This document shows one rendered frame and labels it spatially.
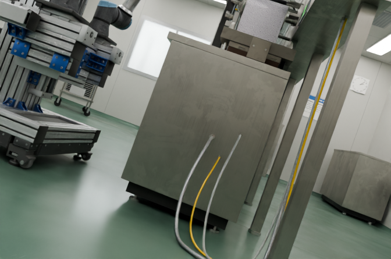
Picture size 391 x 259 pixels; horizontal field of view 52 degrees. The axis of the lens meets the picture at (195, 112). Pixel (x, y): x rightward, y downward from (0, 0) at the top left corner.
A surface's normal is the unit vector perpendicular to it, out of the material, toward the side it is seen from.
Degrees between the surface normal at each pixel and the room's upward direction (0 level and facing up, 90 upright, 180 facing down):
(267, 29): 90
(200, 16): 90
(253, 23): 90
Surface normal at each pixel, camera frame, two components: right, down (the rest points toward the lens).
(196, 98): -0.09, -0.06
